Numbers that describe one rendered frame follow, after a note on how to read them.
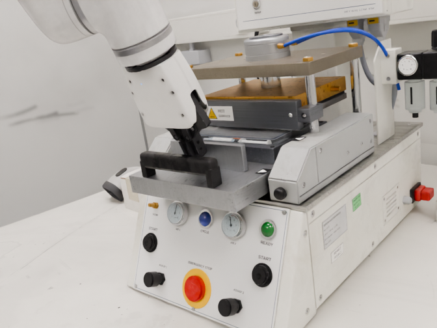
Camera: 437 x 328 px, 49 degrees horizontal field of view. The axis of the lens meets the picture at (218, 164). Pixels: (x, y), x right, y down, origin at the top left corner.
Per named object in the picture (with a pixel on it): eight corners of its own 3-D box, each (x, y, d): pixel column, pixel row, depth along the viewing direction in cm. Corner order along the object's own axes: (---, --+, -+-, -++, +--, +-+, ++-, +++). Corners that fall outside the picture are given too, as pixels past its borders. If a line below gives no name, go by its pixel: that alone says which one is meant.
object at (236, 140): (188, 146, 85) (186, 134, 84) (209, 137, 89) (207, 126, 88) (274, 154, 73) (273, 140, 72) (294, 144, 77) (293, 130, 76)
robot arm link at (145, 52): (97, 52, 64) (108, 72, 66) (140, 47, 58) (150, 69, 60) (138, 23, 69) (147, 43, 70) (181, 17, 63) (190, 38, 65)
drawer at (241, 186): (242, 145, 99) (237, 108, 97) (339, 153, 85) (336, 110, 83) (132, 196, 79) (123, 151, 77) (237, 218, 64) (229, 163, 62)
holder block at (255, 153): (238, 130, 97) (237, 117, 96) (328, 135, 83) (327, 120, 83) (181, 154, 85) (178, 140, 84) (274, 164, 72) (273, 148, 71)
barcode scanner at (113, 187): (162, 177, 147) (158, 153, 144) (177, 182, 141) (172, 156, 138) (102, 200, 135) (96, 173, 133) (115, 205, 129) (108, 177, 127)
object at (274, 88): (255, 98, 100) (250, 52, 98) (355, 97, 86) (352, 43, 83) (201, 118, 88) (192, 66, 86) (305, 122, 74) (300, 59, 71)
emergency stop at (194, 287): (188, 297, 78) (192, 272, 78) (206, 304, 75) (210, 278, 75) (181, 298, 77) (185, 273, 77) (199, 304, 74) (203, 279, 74)
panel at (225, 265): (133, 287, 86) (149, 184, 87) (272, 343, 66) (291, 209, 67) (125, 289, 84) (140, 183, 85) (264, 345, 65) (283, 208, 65)
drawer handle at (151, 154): (151, 173, 77) (147, 149, 76) (222, 183, 67) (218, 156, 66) (142, 177, 75) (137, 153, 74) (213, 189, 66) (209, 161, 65)
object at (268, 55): (262, 91, 107) (255, 32, 103) (401, 89, 87) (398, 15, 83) (186, 118, 90) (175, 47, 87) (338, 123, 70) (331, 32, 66)
